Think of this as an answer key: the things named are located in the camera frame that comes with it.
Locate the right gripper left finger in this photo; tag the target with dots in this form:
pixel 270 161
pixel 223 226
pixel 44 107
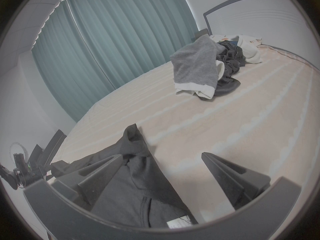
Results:
pixel 100 181

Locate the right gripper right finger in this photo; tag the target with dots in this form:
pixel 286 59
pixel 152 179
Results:
pixel 230 179

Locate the black T-shirt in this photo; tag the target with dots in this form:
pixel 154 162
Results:
pixel 130 196

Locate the bed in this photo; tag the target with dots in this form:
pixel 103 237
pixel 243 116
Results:
pixel 237 134

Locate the pile of clothes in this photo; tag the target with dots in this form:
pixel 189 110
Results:
pixel 195 64

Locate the black chest of drawers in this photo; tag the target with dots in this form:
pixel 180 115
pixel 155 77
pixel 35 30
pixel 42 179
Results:
pixel 56 141

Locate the blue-green curtain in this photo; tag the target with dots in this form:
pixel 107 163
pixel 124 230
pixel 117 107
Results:
pixel 65 71
pixel 130 29

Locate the white printed pillow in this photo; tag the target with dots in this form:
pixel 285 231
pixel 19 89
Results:
pixel 220 37

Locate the grey bedside table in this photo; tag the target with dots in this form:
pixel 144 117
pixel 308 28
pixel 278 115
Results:
pixel 201 34

